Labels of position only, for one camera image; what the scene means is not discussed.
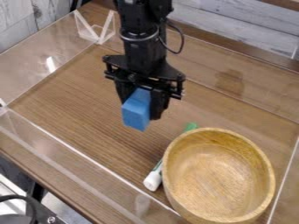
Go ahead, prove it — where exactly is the black metal table leg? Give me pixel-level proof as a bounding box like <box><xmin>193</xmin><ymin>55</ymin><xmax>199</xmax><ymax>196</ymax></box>
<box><xmin>30</xmin><ymin>183</ymin><xmax>45</xmax><ymax>202</ymax></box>

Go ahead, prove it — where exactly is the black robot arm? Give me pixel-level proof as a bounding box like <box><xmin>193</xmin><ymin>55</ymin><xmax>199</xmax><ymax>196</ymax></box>
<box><xmin>102</xmin><ymin>0</ymin><xmax>185</xmax><ymax>120</ymax></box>

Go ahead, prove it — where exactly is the black cable bottom left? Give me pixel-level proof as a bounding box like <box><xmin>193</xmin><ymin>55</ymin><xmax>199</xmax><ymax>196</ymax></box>
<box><xmin>0</xmin><ymin>194</ymin><xmax>40</xmax><ymax>224</ymax></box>

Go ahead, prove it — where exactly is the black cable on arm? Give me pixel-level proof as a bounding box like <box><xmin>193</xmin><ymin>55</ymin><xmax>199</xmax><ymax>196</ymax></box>
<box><xmin>156</xmin><ymin>21</ymin><xmax>184</xmax><ymax>55</ymax></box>

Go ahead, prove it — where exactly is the white green marker pen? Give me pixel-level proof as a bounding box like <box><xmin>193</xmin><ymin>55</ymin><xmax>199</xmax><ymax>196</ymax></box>
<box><xmin>143</xmin><ymin>122</ymin><xmax>200</xmax><ymax>193</ymax></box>

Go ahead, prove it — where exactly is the brown wooden bowl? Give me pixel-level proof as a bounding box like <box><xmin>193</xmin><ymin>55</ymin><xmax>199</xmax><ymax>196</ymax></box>
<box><xmin>163</xmin><ymin>128</ymin><xmax>276</xmax><ymax>224</ymax></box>

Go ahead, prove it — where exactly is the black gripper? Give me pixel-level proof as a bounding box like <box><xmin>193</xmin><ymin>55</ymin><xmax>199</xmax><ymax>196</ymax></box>
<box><xmin>102</xmin><ymin>31</ymin><xmax>185</xmax><ymax>120</ymax></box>

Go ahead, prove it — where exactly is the blue rectangular block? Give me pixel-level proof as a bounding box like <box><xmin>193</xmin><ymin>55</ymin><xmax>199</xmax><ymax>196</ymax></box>
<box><xmin>121</xmin><ymin>88</ymin><xmax>151</xmax><ymax>131</ymax></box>

